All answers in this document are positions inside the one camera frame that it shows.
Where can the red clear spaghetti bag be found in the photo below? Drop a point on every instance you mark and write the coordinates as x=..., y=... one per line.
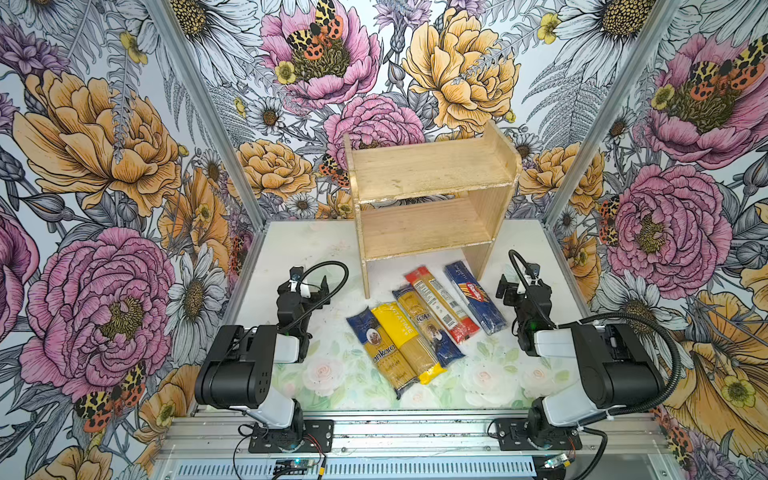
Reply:
x=452, y=316

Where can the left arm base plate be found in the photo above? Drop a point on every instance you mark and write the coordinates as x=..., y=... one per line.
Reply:
x=310, y=436

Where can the blue Barilla spaghetti box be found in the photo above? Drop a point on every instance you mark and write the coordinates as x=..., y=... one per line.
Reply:
x=482, y=309

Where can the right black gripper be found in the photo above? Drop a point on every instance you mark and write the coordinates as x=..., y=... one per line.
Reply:
x=519, y=291

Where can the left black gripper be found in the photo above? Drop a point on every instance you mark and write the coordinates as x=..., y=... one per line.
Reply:
x=302, y=288

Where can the blue gold spaghetti bag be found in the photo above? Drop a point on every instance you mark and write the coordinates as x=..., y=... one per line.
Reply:
x=429, y=327

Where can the yellow spaghetti bag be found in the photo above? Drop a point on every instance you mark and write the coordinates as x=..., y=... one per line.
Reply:
x=410, y=343

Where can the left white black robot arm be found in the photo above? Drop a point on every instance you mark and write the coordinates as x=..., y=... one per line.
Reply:
x=236, y=374

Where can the wooden two-tier shelf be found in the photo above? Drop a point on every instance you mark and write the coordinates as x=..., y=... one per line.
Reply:
x=428, y=197

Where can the aluminium front rail frame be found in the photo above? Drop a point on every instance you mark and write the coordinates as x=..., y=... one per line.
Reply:
x=412, y=445

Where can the small green circuit board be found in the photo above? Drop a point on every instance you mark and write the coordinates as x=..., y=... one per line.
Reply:
x=293, y=467

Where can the dark blue spaghetti bag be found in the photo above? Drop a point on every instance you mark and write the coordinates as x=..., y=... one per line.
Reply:
x=382, y=350

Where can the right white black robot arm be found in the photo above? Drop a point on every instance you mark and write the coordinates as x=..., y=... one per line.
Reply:
x=616, y=375

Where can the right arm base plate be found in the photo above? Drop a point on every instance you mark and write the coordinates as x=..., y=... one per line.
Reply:
x=515, y=434

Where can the right small circuit board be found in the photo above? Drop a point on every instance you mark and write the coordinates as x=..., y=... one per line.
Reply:
x=558, y=461

